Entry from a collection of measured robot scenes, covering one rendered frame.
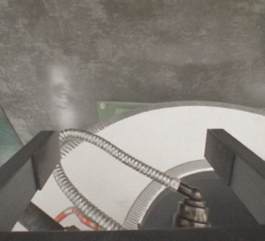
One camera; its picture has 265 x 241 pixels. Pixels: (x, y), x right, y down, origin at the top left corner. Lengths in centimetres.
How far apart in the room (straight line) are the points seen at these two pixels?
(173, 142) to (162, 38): 47
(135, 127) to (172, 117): 15
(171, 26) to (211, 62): 26
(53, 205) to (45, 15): 77
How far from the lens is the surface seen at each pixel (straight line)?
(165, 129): 71
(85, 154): 65
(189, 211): 34
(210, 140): 16
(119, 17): 91
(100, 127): 73
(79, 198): 33
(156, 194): 56
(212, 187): 73
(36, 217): 38
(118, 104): 109
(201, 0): 90
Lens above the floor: 87
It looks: 51 degrees down
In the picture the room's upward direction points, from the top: 172 degrees counter-clockwise
